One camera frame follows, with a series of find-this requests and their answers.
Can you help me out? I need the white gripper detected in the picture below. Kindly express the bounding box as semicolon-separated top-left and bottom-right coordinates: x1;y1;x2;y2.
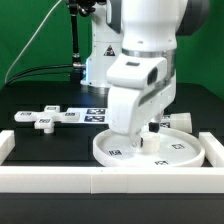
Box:
107;54;176;148

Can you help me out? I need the white round table top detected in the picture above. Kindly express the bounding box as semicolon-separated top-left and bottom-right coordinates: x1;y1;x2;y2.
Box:
93;128;205;168

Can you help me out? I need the white marker sheet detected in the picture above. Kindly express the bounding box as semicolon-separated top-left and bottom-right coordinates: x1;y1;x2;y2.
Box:
67;108;108;124

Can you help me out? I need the white cross-shaped table base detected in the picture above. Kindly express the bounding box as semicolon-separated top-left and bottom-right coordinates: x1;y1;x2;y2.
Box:
14;105;80;134

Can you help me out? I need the white right fence rail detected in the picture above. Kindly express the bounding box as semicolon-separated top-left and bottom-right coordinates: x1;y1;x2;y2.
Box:
199;132;224;168

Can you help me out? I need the white fence rail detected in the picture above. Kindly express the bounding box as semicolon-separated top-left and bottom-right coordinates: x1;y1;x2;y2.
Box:
199;132;224;168
0;130;15;166
0;166;224;194

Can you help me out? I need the white left fence rail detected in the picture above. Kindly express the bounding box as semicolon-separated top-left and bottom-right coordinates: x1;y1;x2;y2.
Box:
0;130;15;166

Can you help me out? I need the white front fence rail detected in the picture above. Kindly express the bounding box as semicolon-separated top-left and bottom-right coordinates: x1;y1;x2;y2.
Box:
0;166;224;194

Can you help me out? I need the black cable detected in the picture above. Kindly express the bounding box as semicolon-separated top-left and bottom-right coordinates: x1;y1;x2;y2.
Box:
4;64;75;88

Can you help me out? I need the grey cable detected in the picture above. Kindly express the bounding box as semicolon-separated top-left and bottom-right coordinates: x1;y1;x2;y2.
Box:
3;0;64;85

